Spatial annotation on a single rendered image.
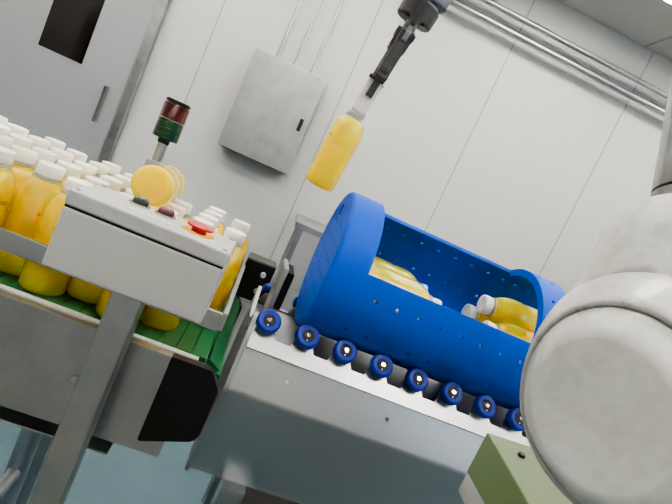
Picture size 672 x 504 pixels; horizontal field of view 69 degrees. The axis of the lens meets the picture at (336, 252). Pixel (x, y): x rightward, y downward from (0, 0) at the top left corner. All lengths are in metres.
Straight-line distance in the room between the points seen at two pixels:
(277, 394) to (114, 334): 0.33
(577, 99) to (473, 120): 0.93
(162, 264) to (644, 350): 0.52
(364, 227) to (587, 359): 0.62
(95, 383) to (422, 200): 3.87
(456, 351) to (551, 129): 3.98
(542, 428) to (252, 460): 0.77
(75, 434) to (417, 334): 0.55
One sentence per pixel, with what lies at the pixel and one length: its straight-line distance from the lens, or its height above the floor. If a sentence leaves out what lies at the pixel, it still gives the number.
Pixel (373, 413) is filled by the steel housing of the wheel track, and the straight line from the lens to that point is 0.95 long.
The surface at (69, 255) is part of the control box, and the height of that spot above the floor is 1.02.
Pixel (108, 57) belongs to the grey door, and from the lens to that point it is 4.57.
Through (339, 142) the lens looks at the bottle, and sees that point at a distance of 1.00.
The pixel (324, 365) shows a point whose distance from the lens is 0.91.
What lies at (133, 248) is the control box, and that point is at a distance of 0.64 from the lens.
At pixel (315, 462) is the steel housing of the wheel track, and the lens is 1.01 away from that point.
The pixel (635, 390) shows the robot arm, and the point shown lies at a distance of 0.28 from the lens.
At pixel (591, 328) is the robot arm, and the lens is 0.29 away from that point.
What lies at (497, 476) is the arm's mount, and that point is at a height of 1.03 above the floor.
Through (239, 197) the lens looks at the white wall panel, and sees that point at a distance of 4.30.
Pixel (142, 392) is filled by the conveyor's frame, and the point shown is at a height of 0.83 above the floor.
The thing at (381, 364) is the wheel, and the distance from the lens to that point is 0.93.
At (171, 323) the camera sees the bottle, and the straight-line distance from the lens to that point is 0.86.
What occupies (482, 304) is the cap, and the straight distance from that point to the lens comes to 1.06.
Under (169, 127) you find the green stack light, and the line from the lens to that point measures 1.31.
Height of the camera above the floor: 1.23
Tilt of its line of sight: 7 degrees down
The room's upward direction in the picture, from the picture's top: 24 degrees clockwise
